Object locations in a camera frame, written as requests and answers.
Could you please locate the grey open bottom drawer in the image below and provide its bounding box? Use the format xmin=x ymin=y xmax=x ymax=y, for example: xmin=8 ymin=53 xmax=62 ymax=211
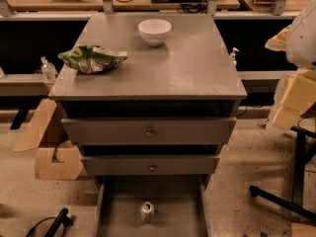
xmin=93 ymin=175 xmax=213 ymax=237

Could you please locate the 7up soda can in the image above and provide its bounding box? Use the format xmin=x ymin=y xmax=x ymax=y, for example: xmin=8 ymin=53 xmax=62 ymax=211
xmin=140 ymin=201 xmax=155 ymax=223

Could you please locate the clear plastic bottle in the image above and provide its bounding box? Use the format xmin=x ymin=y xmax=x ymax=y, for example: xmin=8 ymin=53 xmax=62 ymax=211
xmin=40 ymin=56 xmax=57 ymax=82

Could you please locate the grey top drawer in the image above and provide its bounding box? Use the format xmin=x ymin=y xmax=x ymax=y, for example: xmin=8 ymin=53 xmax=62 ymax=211
xmin=62 ymin=118 xmax=236 ymax=145

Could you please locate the brown cardboard box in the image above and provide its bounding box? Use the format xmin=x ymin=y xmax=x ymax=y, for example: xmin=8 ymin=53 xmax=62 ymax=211
xmin=14 ymin=99 xmax=87 ymax=180

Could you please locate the wooden workbench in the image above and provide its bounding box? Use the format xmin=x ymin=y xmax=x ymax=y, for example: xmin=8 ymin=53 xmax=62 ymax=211
xmin=7 ymin=0 xmax=181 ymax=12

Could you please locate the grey drawer cabinet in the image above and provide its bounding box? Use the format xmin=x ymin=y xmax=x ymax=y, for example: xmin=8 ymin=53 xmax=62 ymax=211
xmin=48 ymin=12 xmax=248 ymax=190

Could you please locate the black chair leg with cable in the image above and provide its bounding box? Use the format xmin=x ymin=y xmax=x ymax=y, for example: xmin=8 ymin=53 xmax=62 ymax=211
xmin=25 ymin=207 xmax=73 ymax=237

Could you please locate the black metal stand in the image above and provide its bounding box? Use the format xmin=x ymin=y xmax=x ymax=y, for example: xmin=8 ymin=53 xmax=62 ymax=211
xmin=249 ymin=126 xmax=316 ymax=221

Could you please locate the green chip bag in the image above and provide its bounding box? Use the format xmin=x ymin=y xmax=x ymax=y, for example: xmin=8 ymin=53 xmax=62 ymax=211
xmin=58 ymin=45 xmax=127 ymax=74

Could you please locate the white pump dispenser bottle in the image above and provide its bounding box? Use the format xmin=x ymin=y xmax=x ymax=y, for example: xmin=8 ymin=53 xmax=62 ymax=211
xmin=230 ymin=47 xmax=240 ymax=66

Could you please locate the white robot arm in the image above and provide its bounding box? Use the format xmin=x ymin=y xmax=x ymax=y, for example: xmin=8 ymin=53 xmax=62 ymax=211
xmin=265 ymin=0 xmax=316 ymax=131

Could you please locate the white ceramic bowl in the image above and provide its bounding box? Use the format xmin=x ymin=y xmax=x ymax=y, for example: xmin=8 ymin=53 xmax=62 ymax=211
xmin=138 ymin=19 xmax=172 ymax=46

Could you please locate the grey middle drawer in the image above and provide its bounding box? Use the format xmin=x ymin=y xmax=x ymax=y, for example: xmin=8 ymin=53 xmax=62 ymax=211
xmin=82 ymin=155 xmax=219 ymax=176

